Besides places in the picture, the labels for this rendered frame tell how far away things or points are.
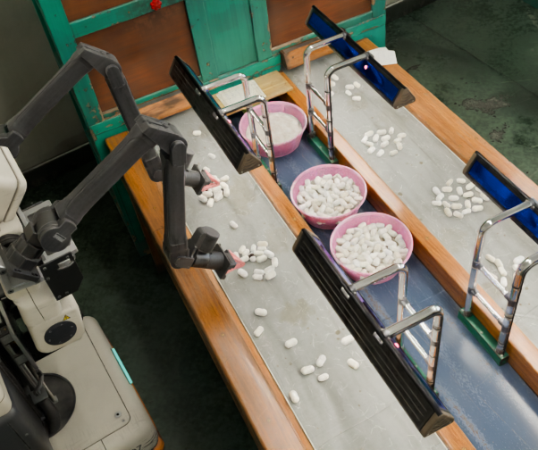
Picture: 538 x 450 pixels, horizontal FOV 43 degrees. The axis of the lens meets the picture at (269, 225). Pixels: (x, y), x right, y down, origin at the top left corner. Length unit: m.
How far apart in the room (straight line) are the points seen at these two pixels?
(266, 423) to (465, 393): 0.57
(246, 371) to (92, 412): 0.81
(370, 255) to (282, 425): 0.65
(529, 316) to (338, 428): 0.66
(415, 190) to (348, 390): 0.81
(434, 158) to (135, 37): 1.18
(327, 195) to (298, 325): 0.55
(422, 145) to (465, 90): 1.52
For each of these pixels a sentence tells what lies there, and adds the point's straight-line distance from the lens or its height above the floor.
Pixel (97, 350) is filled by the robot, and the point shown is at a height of 0.28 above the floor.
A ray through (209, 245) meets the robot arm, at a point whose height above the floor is 0.99.
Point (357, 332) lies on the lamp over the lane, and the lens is 1.68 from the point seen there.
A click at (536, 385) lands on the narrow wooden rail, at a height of 0.72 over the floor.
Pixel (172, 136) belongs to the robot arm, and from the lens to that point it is 1.75.
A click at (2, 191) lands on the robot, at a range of 1.88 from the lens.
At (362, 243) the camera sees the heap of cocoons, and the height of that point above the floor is 0.74.
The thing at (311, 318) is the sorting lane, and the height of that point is 0.74.
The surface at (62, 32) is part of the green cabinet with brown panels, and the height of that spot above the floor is 1.25.
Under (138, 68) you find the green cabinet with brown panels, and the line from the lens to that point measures 2.74.
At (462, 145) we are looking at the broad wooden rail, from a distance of 2.59.
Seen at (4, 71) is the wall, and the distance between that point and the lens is 3.58.
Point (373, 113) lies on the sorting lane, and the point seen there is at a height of 0.74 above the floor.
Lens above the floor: 2.48
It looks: 48 degrees down
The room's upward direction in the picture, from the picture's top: 9 degrees counter-clockwise
